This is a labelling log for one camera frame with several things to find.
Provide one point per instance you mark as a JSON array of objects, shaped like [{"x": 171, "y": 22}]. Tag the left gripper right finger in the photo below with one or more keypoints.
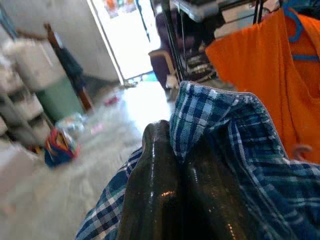
[{"x": 210, "y": 205}]

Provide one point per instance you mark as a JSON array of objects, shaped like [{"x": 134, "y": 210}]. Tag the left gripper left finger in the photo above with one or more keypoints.
[{"x": 152, "y": 187}]

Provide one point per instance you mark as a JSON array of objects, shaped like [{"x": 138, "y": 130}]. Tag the blue plaid shirt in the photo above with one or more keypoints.
[{"x": 200, "y": 112}]

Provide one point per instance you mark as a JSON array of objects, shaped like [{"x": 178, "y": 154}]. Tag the pink plastic hanger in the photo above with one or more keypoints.
[{"x": 301, "y": 148}]

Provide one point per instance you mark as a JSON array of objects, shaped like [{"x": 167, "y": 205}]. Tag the blue plastic hanger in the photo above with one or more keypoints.
[{"x": 299, "y": 28}]

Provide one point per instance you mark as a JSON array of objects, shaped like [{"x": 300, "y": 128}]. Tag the pink cloth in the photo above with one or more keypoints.
[{"x": 111, "y": 100}]

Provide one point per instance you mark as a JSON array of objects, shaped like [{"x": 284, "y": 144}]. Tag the red and blue bag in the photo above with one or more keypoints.
[{"x": 60, "y": 152}]

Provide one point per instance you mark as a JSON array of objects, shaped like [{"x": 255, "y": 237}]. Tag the white printed plastic bag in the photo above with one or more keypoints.
[{"x": 71, "y": 123}]

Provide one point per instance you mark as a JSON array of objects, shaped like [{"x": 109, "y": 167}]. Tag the brown wooden furniture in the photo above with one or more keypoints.
[{"x": 86, "y": 100}]

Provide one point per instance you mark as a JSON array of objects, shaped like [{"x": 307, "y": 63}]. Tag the blue floor mat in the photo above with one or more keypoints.
[{"x": 150, "y": 77}]

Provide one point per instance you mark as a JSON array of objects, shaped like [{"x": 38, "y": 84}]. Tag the dark purple armchair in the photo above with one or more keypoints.
[{"x": 160, "y": 65}]

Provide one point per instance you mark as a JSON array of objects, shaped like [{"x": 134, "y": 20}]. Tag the green laundry bin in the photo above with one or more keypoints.
[{"x": 62, "y": 100}]

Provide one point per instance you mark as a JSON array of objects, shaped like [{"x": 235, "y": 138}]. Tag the orange garment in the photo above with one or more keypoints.
[{"x": 262, "y": 75}]

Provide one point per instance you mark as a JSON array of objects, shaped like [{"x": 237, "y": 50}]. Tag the black metal drying rack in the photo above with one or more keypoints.
[{"x": 175, "y": 37}]

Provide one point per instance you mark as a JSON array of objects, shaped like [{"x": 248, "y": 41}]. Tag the white plastic drawer unit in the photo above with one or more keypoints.
[{"x": 15, "y": 107}]

